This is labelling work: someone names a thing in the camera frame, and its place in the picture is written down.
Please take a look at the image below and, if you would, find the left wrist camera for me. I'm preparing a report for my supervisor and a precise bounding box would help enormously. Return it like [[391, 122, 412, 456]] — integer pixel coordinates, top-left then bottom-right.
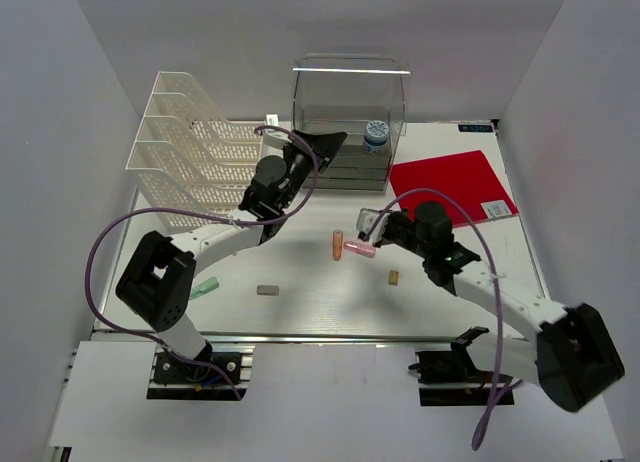
[[262, 114, 290, 150]]

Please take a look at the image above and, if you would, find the dark label sticker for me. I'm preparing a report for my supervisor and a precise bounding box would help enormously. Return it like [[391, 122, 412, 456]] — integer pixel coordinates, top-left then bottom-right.
[[458, 124, 494, 133]]

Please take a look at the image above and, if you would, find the clear acrylic drawer organizer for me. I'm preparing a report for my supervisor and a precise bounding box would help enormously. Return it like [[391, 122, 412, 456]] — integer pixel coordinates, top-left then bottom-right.
[[292, 53, 410, 192]]

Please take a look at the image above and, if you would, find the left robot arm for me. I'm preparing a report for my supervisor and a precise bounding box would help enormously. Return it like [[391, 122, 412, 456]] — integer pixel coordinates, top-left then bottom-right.
[[115, 130, 347, 383]]

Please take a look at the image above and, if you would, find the grey eraser block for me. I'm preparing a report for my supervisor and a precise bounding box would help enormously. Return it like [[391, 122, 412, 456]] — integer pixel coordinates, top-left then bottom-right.
[[256, 285, 279, 296]]

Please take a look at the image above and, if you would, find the white plastic file rack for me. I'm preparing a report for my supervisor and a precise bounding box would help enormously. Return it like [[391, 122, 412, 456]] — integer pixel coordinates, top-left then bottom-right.
[[126, 71, 263, 216]]

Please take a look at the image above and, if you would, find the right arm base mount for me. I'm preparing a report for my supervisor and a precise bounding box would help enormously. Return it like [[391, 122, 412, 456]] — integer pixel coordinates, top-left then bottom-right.
[[408, 327, 493, 407]]

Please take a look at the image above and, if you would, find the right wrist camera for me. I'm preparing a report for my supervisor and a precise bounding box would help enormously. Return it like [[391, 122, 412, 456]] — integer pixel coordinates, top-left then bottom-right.
[[356, 208, 381, 244]]

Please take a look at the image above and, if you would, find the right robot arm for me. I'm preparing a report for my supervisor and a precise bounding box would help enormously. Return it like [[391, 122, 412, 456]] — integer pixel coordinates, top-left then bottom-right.
[[356, 202, 625, 413]]

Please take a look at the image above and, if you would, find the blue cleaning gel jar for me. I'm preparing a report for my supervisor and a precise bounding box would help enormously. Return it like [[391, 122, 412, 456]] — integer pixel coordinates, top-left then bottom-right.
[[363, 120, 390, 155]]

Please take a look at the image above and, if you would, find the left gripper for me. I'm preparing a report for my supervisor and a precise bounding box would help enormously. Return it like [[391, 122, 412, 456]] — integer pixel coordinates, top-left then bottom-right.
[[277, 129, 346, 210]]

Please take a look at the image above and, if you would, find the small yellow sharpener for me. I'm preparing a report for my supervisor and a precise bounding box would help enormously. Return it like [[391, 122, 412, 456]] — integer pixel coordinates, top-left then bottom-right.
[[388, 270, 400, 286]]

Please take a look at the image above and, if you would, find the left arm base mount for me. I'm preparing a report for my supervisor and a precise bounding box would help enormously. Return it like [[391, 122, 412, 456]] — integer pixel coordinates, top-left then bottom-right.
[[146, 344, 254, 402]]

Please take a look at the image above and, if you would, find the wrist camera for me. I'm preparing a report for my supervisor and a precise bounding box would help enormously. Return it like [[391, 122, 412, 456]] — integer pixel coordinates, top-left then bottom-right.
[[356, 208, 381, 244], [262, 114, 290, 150]]

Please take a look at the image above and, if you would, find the green translucent stapler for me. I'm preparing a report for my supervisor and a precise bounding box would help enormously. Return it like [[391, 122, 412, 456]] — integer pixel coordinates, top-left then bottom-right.
[[189, 277, 219, 300]]

